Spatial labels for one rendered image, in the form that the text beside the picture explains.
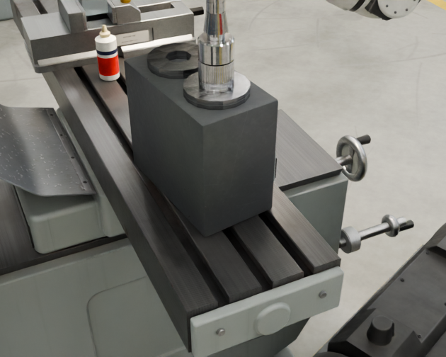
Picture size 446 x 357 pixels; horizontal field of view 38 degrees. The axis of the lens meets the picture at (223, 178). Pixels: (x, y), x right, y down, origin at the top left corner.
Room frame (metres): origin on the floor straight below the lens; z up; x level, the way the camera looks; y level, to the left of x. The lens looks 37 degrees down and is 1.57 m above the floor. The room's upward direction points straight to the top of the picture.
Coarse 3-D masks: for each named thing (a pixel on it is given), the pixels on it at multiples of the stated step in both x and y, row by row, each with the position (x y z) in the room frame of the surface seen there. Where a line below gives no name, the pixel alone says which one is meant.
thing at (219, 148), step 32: (128, 64) 0.86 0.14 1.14; (160, 64) 0.83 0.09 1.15; (192, 64) 0.83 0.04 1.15; (128, 96) 0.86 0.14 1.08; (160, 96) 0.78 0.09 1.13; (192, 96) 0.74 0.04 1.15; (224, 96) 0.74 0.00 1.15; (256, 96) 0.76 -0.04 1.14; (160, 128) 0.78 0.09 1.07; (192, 128) 0.71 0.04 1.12; (224, 128) 0.71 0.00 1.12; (256, 128) 0.73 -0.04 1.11; (160, 160) 0.79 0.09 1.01; (192, 160) 0.71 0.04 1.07; (224, 160) 0.71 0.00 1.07; (256, 160) 0.73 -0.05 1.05; (192, 192) 0.71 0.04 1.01; (224, 192) 0.71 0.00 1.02; (256, 192) 0.74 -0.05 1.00; (224, 224) 0.71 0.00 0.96
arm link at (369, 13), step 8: (328, 0) 1.12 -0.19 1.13; (336, 0) 1.11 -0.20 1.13; (344, 0) 1.11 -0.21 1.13; (352, 0) 1.11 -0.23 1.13; (360, 0) 1.11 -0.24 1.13; (368, 0) 1.11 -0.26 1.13; (376, 0) 1.10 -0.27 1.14; (344, 8) 1.12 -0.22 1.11; (352, 8) 1.12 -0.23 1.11; (360, 8) 1.12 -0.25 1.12; (368, 8) 1.10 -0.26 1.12; (376, 8) 1.09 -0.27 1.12; (368, 16) 1.13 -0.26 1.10; (376, 16) 1.12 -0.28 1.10; (384, 16) 1.10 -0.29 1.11
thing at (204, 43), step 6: (204, 36) 0.77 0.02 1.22; (228, 36) 0.77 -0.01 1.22; (198, 42) 0.76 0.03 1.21; (204, 42) 0.76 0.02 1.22; (210, 42) 0.76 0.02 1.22; (216, 42) 0.76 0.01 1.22; (222, 42) 0.76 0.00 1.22; (228, 42) 0.76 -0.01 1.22; (204, 48) 0.75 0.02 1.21; (210, 48) 0.75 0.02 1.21; (216, 48) 0.75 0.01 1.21; (222, 48) 0.75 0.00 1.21; (228, 48) 0.75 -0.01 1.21
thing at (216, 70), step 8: (232, 48) 0.76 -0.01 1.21; (200, 56) 0.76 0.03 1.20; (208, 56) 0.75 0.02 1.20; (216, 56) 0.75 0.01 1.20; (224, 56) 0.75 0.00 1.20; (232, 56) 0.76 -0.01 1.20; (200, 64) 0.76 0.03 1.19; (208, 64) 0.75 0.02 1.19; (216, 64) 0.75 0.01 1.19; (224, 64) 0.75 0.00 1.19; (232, 64) 0.76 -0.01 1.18; (200, 72) 0.76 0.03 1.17; (208, 72) 0.75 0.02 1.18; (216, 72) 0.75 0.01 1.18; (224, 72) 0.75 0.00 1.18; (232, 72) 0.76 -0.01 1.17; (200, 80) 0.76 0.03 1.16; (208, 80) 0.75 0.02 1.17; (216, 80) 0.75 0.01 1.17; (224, 80) 0.75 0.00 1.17; (232, 80) 0.76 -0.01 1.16; (208, 88) 0.75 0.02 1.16; (216, 88) 0.75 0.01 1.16; (224, 88) 0.75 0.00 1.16
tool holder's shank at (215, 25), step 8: (208, 0) 0.76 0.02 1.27; (216, 0) 0.76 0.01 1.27; (224, 0) 0.77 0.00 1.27; (208, 8) 0.76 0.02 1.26; (216, 8) 0.76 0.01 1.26; (224, 8) 0.77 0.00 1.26; (208, 16) 0.76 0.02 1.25; (216, 16) 0.76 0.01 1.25; (224, 16) 0.76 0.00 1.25; (208, 24) 0.76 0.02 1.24; (216, 24) 0.76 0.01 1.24; (224, 24) 0.76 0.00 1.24; (208, 32) 0.76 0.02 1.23; (216, 32) 0.76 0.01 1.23; (224, 32) 0.76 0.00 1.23; (216, 40) 0.76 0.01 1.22
